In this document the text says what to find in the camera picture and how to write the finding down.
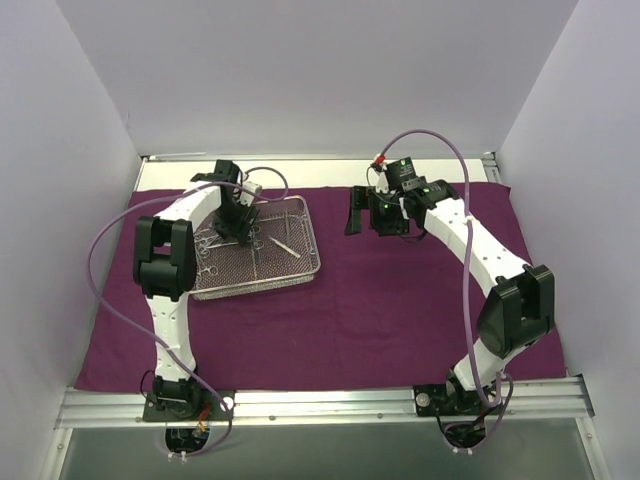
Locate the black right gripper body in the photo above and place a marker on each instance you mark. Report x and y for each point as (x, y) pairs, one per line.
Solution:
(362, 207)

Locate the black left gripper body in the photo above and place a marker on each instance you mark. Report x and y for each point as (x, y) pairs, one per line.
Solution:
(235, 221)

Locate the steel forceps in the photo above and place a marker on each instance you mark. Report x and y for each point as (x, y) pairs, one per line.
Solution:
(208, 271)
(206, 245)

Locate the metal mesh instrument tray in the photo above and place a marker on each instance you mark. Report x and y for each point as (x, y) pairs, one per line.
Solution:
(260, 265)

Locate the purple cloth wrap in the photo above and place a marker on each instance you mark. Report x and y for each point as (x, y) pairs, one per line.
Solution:
(380, 313)

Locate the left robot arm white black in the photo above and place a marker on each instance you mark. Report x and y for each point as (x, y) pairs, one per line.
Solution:
(165, 267)

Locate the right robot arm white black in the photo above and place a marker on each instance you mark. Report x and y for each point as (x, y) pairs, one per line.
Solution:
(519, 307)

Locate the steel probe rod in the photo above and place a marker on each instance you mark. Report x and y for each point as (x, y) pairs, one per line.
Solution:
(287, 228)

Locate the steel tweezers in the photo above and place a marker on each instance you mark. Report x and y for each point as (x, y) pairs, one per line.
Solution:
(286, 248)

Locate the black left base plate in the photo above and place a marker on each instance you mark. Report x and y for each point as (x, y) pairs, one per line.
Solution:
(183, 405)

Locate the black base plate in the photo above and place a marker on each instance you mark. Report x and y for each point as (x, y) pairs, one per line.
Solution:
(445, 400)
(183, 405)

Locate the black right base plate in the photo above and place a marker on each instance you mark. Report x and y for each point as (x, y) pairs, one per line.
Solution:
(445, 400)

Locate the aluminium front rail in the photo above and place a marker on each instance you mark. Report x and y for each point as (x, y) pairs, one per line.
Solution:
(565, 398)

